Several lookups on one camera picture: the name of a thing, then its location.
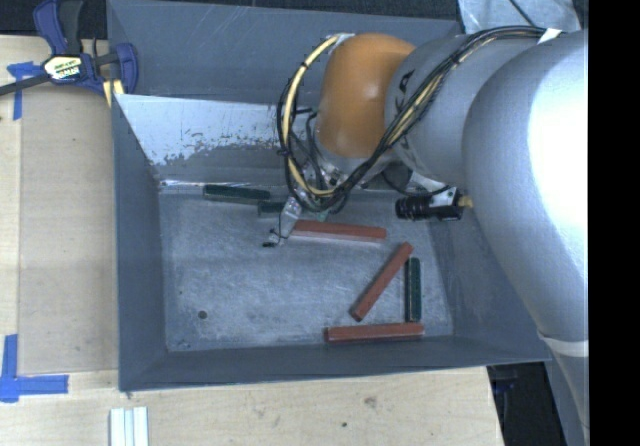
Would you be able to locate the grey metal bin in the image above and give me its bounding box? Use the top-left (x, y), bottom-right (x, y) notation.
top-left (105, 0), bottom-right (552, 393)

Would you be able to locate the red-brown flat block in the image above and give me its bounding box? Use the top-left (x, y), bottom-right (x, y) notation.
top-left (348, 241), bottom-right (416, 324)
top-left (322, 322), bottom-right (427, 346)
top-left (290, 219), bottom-right (388, 243)

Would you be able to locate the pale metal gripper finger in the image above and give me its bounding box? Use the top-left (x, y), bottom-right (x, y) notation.
top-left (267, 197), bottom-right (303, 241)
top-left (262, 219), bottom-right (300, 249)

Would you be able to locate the dark green flat block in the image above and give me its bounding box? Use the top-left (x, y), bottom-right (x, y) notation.
top-left (202, 183), bottom-right (272, 206)
top-left (403, 256), bottom-right (423, 324)

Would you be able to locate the pale wood flat board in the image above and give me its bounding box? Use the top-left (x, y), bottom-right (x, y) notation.
top-left (16, 36), bottom-right (122, 377)

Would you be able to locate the black cylinder on white bracket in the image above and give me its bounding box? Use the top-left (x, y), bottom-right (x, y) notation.
top-left (394, 185), bottom-right (474, 223)

